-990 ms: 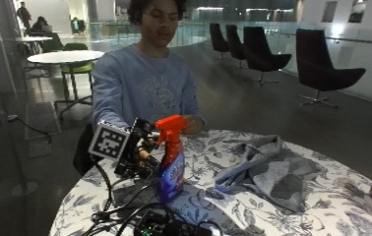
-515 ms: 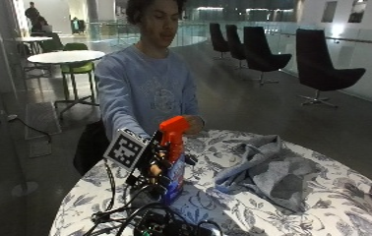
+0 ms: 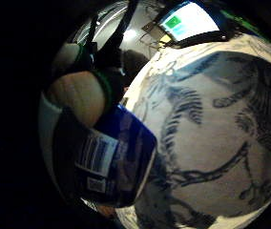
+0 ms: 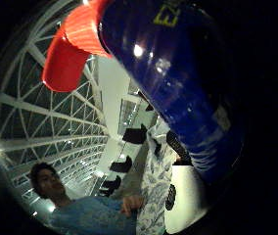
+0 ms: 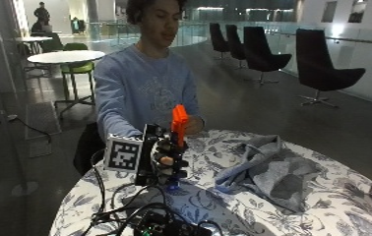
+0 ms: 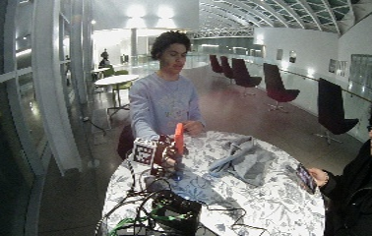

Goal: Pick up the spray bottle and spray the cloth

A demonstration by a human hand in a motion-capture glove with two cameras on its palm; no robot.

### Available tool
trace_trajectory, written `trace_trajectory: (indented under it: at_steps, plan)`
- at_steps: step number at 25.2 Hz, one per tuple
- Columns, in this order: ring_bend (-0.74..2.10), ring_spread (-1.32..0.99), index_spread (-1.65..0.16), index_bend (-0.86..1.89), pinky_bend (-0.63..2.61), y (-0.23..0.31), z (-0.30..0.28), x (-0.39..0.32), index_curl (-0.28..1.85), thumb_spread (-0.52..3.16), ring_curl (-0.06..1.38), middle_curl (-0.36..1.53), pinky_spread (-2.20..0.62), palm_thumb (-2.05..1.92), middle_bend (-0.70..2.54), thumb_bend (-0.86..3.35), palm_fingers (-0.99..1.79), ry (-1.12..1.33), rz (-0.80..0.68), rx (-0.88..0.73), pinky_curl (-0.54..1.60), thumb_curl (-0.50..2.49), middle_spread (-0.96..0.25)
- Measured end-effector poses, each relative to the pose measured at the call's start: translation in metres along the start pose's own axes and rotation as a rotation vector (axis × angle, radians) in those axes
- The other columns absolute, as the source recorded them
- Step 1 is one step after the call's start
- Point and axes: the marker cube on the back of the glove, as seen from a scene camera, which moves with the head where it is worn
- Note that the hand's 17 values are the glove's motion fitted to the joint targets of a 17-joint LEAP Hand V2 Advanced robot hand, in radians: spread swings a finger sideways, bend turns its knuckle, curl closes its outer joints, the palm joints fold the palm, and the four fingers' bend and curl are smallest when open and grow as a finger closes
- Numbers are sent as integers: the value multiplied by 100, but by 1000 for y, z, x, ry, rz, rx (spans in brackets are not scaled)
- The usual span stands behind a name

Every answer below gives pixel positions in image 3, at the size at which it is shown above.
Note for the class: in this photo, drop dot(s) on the blue packet with barcode label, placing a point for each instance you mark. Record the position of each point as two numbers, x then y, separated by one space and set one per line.
122 152

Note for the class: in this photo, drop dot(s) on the lit computer monitor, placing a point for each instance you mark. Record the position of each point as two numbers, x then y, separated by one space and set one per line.
189 20

